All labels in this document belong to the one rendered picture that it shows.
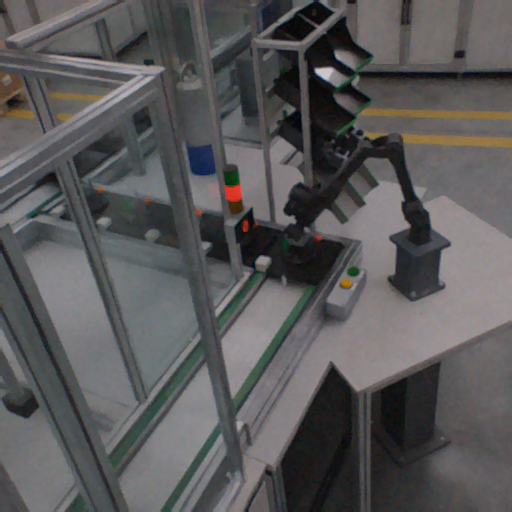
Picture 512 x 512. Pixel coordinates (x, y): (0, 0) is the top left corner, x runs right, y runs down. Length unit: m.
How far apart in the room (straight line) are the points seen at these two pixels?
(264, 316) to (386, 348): 0.41
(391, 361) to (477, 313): 0.36
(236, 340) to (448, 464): 1.20
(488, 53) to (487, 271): 3.82
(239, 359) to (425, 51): 4.47
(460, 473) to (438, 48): 4.06
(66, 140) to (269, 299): 1.38
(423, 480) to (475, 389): 0.55
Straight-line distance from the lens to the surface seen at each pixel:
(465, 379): 3.12
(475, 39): 5.94
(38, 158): 0.82
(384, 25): 5.96
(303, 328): 1.94
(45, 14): 7.63
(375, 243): 2.44
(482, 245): 2.47
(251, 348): 1.96
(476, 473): 2.83
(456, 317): 2.15
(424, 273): 2.15
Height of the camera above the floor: 2.33
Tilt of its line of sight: 38 degrees down
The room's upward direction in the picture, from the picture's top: 7 degrees counter-clockwise
